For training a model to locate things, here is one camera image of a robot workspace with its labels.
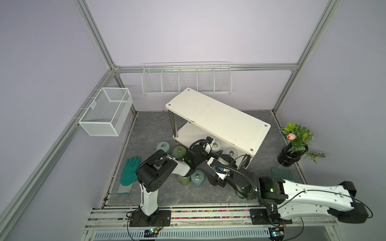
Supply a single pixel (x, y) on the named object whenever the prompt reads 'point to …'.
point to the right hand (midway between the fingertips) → (213, 160)
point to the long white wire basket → (189, 78)
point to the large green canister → (183, 179)
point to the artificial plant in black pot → (297, 146)
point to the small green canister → (179, 152)
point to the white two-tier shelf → (198, 117)
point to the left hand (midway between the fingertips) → (216, 147)
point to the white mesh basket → (106, 111)
